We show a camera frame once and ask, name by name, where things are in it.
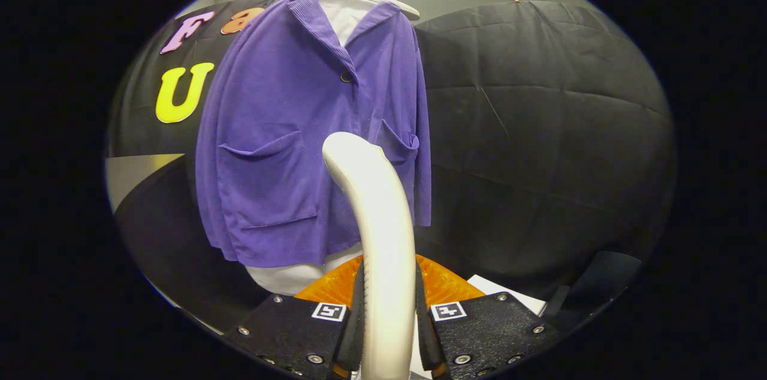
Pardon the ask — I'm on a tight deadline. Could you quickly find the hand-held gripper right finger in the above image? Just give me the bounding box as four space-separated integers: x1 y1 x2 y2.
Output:
415 255 564 379

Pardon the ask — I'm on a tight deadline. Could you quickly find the purple corduroy jacket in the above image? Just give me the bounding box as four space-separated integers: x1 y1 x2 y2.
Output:
195 0 432 269

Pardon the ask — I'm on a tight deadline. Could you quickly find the black backdrop cloth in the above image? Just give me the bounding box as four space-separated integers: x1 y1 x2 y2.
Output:
107 0 678 333

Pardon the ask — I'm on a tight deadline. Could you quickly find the grey drawer cabinet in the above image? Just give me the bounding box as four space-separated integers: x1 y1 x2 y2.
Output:
105 153 185 213

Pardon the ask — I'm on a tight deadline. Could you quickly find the white mannequin torso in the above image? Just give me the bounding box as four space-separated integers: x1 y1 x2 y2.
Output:
244 0 384 297

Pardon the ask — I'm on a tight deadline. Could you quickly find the white flat sheet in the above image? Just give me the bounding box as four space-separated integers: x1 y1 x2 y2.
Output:
467 274 547 316

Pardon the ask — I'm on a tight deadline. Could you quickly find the white garment steamer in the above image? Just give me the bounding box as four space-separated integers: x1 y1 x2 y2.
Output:
322 132 417 380

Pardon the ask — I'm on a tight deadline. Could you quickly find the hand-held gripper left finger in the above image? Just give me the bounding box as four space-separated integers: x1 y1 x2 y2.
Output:
221 256 366 379

